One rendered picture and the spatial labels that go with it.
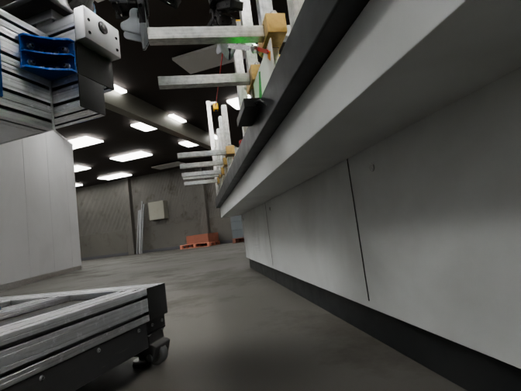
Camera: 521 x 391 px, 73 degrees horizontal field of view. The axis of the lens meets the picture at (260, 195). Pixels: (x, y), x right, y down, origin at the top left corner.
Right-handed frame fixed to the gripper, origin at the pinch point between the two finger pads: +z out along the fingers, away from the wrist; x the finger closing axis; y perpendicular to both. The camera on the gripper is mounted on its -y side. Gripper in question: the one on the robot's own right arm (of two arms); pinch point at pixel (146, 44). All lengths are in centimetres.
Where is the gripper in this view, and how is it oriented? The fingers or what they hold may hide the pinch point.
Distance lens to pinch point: 95.4
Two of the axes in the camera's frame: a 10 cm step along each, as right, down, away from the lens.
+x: 1.7, -1.2, -9.8
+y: -9.8, 1.0, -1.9
